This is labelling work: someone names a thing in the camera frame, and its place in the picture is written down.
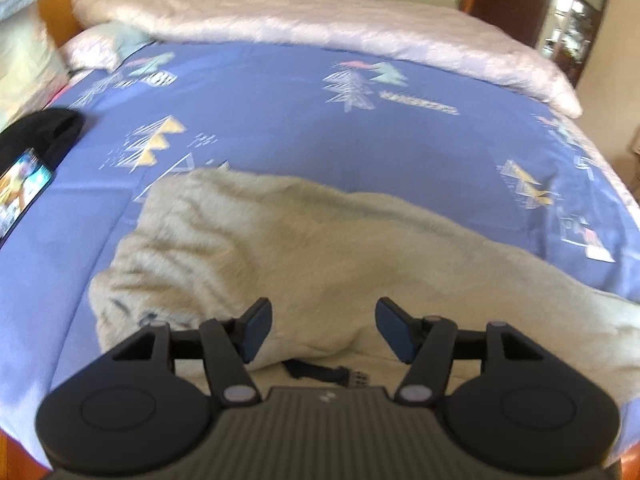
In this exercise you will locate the pale floral pillow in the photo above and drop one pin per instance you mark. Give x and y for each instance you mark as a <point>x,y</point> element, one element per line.
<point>25,60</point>

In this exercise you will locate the black cloth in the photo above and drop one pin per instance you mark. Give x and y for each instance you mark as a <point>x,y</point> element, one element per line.
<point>45,130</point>

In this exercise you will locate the smartphone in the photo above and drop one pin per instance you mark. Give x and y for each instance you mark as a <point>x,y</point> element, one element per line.
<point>22,185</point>

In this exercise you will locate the dark wooden cabinet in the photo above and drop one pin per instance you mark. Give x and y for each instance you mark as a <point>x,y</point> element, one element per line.
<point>510,5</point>

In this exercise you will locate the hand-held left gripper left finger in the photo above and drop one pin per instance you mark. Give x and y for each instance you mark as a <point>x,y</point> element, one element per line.
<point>257,330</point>

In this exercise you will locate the blue printed bedsheet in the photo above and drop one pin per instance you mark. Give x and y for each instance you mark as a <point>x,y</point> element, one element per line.
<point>300,135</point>

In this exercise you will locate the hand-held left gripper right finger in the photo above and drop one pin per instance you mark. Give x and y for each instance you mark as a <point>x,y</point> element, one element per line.
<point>395,330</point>

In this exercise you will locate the white and blue pillow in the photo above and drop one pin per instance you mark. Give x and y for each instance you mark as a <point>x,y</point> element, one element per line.
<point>100,45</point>

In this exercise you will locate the white quilt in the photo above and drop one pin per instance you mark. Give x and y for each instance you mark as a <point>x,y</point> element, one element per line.
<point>300,20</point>

